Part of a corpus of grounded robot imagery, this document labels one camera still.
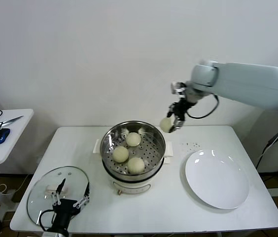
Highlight stainless steel steamer basket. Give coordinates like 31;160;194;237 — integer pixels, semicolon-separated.
93;120;174;182

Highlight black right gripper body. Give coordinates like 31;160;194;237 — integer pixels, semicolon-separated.
170;96;195;117

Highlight black handled scissors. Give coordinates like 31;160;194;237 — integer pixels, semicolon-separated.
0;109;24;130

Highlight black power cable with adapter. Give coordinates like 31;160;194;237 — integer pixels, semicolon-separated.
256;128;278;173

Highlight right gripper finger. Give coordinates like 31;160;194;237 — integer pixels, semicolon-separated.
166;103;177;119
170;115;186;133

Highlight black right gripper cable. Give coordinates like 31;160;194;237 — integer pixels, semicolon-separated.
185;93;220;119

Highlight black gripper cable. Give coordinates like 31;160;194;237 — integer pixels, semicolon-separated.
38;209;57;228
185;93;220;119

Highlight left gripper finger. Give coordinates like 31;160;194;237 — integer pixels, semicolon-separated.
50;178;66;207
72;182;91;208

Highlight round glass pot lid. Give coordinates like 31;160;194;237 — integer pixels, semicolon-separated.
27;166;90;225

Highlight white steamed baozi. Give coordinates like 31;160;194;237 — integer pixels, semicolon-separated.
112;146;130;163
159;117;174;133
126;132;141;148
127;157;145;175

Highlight white side table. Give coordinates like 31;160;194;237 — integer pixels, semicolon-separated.
0;108;34;213

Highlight white round plate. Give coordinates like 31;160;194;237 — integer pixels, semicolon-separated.
184;149;250;210

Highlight white electric cooker base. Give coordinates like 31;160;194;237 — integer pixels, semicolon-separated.
102;155;172;196

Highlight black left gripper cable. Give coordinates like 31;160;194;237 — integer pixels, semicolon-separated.
38;209;57;228

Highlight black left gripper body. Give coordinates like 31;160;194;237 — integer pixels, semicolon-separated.
51;198;83;230

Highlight blue black computer mouse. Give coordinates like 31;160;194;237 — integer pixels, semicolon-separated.
0;128;10;145

